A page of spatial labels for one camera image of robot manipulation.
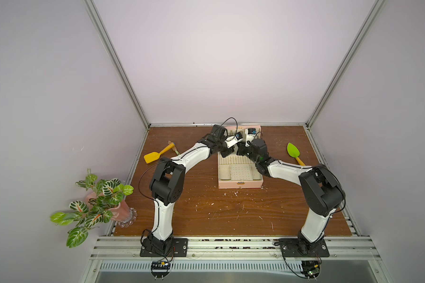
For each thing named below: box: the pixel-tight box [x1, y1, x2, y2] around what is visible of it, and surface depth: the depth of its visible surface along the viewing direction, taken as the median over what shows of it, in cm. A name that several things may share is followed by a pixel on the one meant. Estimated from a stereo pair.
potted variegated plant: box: [50, 168, 138, 249], surface depth 61 cm
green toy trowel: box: [286, 142, 306, 167], surface depth 109 cm
